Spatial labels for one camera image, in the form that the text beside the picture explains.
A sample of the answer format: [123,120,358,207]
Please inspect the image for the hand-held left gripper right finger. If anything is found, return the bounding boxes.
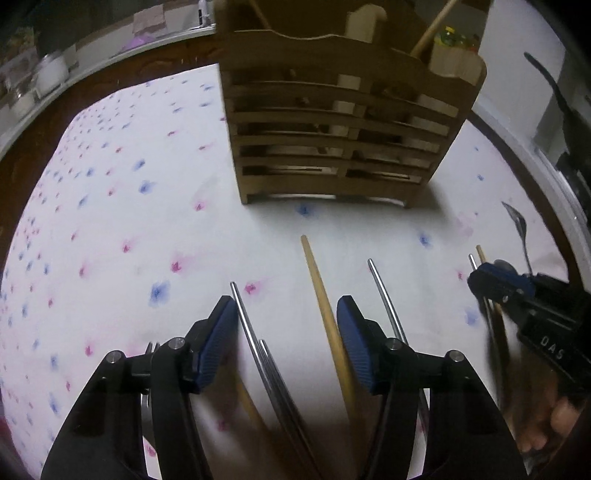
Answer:
[336,295,529,480]

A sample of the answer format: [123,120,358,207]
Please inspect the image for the yellow green drink bottle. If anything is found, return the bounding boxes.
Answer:
[434,25,462,49]

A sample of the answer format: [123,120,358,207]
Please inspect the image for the person's right hand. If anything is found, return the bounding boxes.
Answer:
[515,394,585,460]

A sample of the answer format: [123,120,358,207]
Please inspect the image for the white electric cooker pot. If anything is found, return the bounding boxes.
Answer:
[34,51,70,93]

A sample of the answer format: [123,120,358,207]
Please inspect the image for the floral printed white tablecloth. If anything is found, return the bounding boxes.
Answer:
[0,62,573,480]

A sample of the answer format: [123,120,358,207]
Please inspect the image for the white kitchen countertop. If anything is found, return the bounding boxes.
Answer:
[0,21,591,287]

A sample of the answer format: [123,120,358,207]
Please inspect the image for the beige hanging towel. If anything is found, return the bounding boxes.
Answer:
[133,4,166,34]

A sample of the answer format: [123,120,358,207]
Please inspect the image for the wooden slatted utensil holder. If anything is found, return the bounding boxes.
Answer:
[215,0,488,209]

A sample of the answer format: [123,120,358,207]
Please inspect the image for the wooden chopstick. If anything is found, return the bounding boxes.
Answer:
[300,234,357,416]
[410,0,459,58]
[475,244,511,370]
[236,382,269,432]

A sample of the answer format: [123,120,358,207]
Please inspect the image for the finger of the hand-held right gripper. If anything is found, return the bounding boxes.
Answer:
[467,263,532,319]
[494,261,536,296]

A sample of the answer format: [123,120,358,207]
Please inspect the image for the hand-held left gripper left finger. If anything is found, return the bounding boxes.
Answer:
[41,295,241,480]

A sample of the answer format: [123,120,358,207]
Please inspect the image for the metal spoon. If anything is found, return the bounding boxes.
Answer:
[502,201,534,274]

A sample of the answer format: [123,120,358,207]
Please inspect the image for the metal chopstick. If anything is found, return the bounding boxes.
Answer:
[468,254,506,384]
[259,340,324,480]
[229,281,324,480]
[367,258,430,435]

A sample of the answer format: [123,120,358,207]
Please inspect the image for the small lidded metal pot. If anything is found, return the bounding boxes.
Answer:
[7,85,35,116]

